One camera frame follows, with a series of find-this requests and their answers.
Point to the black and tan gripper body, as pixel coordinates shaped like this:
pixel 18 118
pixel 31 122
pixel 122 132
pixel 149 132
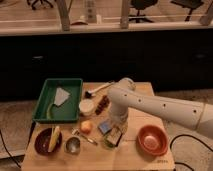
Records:
pixel 114 136

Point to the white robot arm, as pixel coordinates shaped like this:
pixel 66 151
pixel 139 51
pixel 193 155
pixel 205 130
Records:
pixel 193 115

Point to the green plastic cup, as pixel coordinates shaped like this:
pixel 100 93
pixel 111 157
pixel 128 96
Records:
pixel 107 143

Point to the small metal cup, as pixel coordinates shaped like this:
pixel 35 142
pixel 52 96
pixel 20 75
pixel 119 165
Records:
pixel 72 146

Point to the orange fruit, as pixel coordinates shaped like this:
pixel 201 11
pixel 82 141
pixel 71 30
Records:
pixel 86 126

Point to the dark brown sausage toy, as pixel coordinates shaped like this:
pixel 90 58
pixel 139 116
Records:
pixel 104 102

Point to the metal spoon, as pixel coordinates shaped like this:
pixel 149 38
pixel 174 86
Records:
pixel 77 133

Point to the orange plastic bowl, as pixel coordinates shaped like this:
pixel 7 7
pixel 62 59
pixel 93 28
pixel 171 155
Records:
pixel 152 140

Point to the white round container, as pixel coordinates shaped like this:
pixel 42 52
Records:
pixel 86 107

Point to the grey cloth piece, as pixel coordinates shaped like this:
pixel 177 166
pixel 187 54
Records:
pixel 61 96

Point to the green bean pod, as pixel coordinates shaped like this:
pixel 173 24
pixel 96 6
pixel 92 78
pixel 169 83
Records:
pixel 49 114

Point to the dark brown bowl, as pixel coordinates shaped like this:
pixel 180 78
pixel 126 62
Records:
pixel 41 144

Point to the green plastic tray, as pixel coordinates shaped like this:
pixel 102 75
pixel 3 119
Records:
pixel 66 113

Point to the office chair middle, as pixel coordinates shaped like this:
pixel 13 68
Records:
pixel 141 5

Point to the office chair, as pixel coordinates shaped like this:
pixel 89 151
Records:
pixel 32 3
pixel 141 5
pixel 190 4

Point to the office chair left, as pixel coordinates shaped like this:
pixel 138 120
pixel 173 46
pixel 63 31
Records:
pixel 32 3

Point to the office chair right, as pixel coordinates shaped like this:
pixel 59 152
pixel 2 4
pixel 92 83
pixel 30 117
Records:
pixel 190 4

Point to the white handled dish brush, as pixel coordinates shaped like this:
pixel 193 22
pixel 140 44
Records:
pixel 92 92

